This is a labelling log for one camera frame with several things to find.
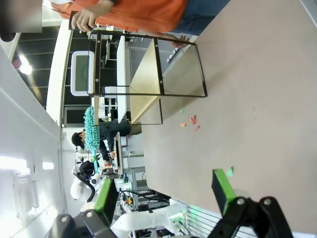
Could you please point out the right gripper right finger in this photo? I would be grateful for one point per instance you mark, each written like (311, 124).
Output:
(247, 218)

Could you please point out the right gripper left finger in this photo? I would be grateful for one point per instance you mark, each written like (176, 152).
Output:
(104, 210)

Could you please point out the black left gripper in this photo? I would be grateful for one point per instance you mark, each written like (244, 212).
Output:
(85, 169)

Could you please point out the teal chenille duster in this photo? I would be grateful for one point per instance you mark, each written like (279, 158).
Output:
(90, 129)

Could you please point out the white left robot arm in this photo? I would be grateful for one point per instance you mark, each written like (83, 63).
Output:
(79, 191)

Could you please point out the person's left forearm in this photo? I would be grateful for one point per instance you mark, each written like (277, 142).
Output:
(164, 36)

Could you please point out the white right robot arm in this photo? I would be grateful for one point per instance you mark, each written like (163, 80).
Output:
(138, 219)

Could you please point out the two-tier wooden metal shelf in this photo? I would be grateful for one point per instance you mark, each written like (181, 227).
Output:
(146, 81)

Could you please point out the person's right hand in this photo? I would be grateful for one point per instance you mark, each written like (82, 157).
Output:
(84, 19)

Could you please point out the person's left hand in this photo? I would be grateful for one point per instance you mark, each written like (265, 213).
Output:
(180, 42)

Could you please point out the computer monitor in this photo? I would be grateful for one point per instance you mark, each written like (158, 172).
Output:
(119, 153)

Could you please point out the person in black cap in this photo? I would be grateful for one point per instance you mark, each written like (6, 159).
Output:
(111, 134)

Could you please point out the green paper scrap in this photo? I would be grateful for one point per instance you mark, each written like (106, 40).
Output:
(182, 110)
(230, 171)

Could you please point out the white rounded box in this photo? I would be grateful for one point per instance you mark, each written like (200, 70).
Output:
(73, 74)

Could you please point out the white side table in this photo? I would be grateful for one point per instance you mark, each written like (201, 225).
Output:
(122, 74)

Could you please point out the white power strip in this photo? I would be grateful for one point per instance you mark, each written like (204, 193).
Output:
(172, 55)

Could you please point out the person in orange hoodie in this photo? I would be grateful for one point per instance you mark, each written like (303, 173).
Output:
(148, 12)

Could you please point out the aluminium frame workbench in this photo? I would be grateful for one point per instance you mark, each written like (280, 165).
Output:
(138, 181)

